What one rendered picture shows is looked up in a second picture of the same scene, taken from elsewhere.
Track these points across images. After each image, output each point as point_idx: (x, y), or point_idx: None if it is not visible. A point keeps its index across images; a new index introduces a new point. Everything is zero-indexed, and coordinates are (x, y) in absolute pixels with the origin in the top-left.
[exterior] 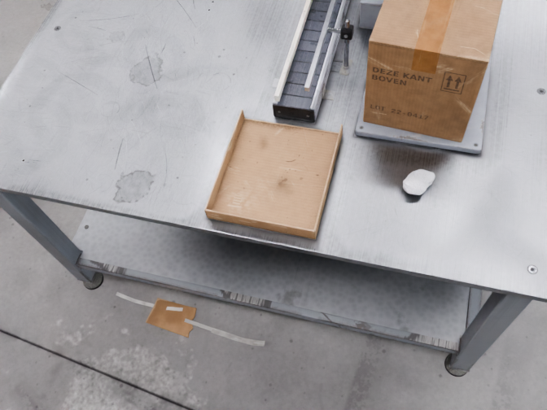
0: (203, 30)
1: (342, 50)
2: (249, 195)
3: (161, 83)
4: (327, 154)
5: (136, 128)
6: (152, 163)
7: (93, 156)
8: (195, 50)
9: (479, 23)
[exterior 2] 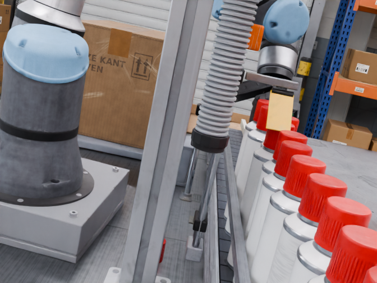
0: (358, 197)
1: (200, 163)
2: (236, 127)
3: (353, 174)
4: (192, 127)
5: (341, 159)
6: (311, 146)
7: (355, 155)
8: (348, 186)
9: (111, 22)
